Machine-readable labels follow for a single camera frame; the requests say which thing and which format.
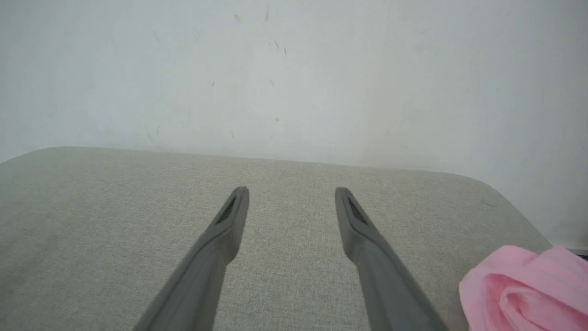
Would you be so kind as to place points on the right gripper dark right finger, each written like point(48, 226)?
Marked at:
point(386, 285)

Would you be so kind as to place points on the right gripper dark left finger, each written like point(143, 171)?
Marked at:
point(206, 276)

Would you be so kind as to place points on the pink garment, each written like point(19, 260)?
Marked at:
point(528, 294)

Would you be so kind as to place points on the white and black baseboard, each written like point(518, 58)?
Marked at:
point(581, 252)

